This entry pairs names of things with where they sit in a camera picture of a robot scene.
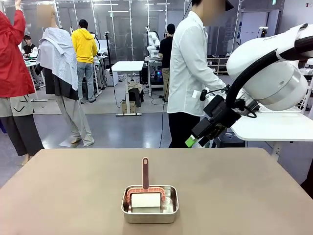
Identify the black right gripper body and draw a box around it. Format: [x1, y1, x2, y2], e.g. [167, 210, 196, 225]
[192, 117, 227, 147]

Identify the person's right forearm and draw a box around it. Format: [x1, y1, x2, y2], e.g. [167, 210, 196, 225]
[204, 68, 227, 93]

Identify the person in white shirt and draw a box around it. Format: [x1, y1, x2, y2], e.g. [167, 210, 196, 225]
[167, 0, 234, 149]

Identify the shoe shelf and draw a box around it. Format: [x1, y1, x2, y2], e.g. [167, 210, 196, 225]
[207, 53, 230, 74]

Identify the white table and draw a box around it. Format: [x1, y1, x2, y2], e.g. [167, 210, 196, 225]
[229, 107, 313, 160]

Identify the cardboard box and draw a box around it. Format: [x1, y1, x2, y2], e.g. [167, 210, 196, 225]
[121, 100, 136, 115]

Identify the metal equipment rack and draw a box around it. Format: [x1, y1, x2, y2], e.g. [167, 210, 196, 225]
[145, 55, 169, 96]

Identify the person in black shirt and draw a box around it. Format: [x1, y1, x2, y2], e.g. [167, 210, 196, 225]
[158, 23, 176, 102]

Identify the rectangular metal tin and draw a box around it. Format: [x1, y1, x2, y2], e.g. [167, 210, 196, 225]
[121, 185, 179, 224]

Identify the white standing desk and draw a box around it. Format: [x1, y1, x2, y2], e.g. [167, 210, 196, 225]
[111, 60, 145, 117]

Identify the person in yellow hoodie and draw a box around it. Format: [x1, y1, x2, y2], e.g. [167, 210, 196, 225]
[71, 19, 98, 105]

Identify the mannequin in pale blue shirt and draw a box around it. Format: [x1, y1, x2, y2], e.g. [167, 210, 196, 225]
[35, 4, 95, 147]

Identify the seated person in dark jacket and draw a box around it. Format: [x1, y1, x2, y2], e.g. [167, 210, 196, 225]
[21, 35, 40, 59]

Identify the mannequin in red jacket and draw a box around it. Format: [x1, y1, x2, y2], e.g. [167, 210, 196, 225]
[0, 0, 45, 167]

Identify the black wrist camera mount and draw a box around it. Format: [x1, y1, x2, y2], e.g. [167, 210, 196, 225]
[203, 95, 242, 128]

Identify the black hanging cable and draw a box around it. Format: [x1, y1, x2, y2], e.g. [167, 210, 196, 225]
[158, 70, 170, 148]

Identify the pink handled lint roller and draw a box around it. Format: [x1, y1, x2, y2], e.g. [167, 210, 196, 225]
[126, 157, 166, 209]

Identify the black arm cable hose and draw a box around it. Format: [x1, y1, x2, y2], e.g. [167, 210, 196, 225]
[225, 36, 313, 110]

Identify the black camera tripod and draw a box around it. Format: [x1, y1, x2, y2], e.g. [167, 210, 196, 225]
[104, 31, 113, 75]

